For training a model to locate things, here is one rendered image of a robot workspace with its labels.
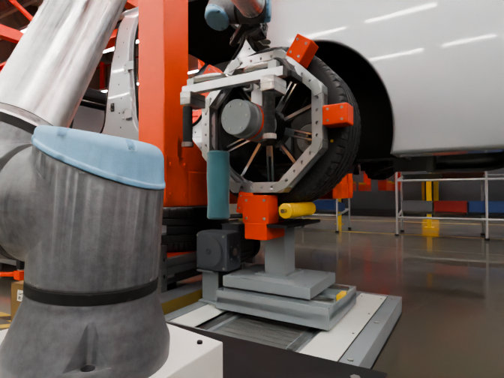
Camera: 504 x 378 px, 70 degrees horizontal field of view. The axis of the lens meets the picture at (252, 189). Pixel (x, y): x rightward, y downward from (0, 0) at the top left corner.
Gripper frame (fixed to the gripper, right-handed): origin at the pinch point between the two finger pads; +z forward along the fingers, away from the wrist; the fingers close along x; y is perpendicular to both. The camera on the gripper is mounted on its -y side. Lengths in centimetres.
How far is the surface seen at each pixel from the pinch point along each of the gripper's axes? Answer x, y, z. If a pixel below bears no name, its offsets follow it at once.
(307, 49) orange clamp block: -19.2, 25.3, -7.9
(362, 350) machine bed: -113, 29, 36
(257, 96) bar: -28.4, 2.5, -2.8
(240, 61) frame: -14.5, -2.7, -10.7
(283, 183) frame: -60, 8, 13
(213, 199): -68, -16, 3
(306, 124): -5.4, 0.7, 44.4
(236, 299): -97, -22, 36
